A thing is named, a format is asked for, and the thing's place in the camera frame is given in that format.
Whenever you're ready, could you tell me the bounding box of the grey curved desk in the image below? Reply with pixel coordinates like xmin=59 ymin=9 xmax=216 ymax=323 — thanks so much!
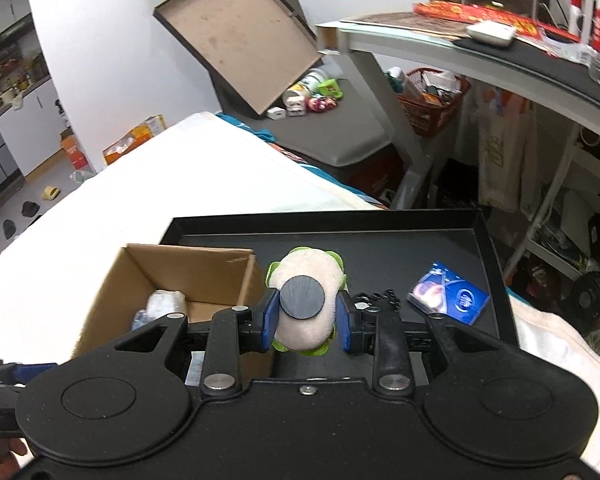
xmin=315 ymin=10 xmax=600 ymax=171

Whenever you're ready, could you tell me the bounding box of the black box lid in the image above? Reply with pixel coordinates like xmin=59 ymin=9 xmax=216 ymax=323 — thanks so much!
xmin=152 ymin=0 xmax=321 ymax=120

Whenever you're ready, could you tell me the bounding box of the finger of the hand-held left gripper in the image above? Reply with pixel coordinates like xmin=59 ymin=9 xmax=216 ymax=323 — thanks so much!
xmin=0 ymin=362 xmax=58 ymax=385

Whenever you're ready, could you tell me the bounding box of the brown cardboard box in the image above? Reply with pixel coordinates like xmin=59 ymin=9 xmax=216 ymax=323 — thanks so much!
xmin=72 ymin=243 xmax=273 ymax=386

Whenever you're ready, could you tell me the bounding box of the red paper banner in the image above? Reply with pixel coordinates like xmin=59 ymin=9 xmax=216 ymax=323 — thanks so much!
xmin=412 ymin=1 xmax=581 ymax=43

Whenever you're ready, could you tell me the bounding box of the blue tissue packet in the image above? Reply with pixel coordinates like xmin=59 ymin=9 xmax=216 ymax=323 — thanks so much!
xmin=407 ymin=261 xmax=491 ymax=325

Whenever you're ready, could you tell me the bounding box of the black floor fan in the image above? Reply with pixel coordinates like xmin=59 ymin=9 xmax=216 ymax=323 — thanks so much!
xmin=571 ymin=271 xmax=600 ymax=333

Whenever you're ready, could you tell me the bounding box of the black white plush toy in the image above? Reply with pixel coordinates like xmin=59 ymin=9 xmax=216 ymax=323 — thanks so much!
xmin=352 ymin=288 xmax=401 ymax=312

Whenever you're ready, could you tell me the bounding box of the person's left hand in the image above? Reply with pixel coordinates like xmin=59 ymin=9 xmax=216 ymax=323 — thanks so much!
xmin=0 ymin=435 xmax=33 ymax=480

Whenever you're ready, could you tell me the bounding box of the orange cardboard box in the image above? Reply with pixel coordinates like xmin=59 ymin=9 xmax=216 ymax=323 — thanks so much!
xmin=60 ymin=132 xmax=91 ymax=171

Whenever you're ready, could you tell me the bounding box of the white jar yellow lid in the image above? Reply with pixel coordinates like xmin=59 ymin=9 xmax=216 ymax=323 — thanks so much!
xmin=286 ymin=69 xmax=330 ymax=103

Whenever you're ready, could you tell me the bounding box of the red plastic basket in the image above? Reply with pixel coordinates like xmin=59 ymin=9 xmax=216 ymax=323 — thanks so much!
xmin=397 ymin=66 xmax=471 ymax=137

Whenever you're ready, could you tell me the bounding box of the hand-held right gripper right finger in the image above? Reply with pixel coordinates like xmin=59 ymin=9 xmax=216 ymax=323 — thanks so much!
xmin=335 ymin=291 xmax=510 ymax=396

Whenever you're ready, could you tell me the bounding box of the white cabinet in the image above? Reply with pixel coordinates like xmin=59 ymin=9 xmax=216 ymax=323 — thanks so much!
xmin=0 ymin=15 xmax=73 ymax=201

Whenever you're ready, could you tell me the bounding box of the orange plastic bag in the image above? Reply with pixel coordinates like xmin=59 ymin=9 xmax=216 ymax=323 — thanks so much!
xmin=102 ymin=115 xmax=167 ymax=166

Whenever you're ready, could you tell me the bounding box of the white power bank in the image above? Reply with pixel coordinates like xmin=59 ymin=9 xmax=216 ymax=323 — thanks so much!
xmin=466 ymin=21 xmax=518 ymax=48

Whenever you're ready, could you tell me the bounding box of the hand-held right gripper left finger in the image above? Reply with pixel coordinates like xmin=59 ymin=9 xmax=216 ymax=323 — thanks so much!
xmin=112 ymin=290 xmax=281 ymax=396

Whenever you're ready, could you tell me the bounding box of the beige paper bag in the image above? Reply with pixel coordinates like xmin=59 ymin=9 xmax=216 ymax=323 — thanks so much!
xmin=472 ymin=87 xmax=533 ymax=213

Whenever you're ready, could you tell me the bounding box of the white soft block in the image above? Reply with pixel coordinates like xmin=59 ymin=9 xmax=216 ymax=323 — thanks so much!
xmin=145 ymin=290 xmax=188 ymax=318

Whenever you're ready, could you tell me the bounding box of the cream round plush toy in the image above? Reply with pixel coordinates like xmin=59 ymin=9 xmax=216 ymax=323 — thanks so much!
xmin=265 ymin=246 xmax=348 ymax=358

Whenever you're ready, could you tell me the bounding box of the black shallow tray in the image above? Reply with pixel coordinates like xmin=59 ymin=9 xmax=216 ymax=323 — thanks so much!
xmin=161 ymin=208 xmax=521 ymax=381

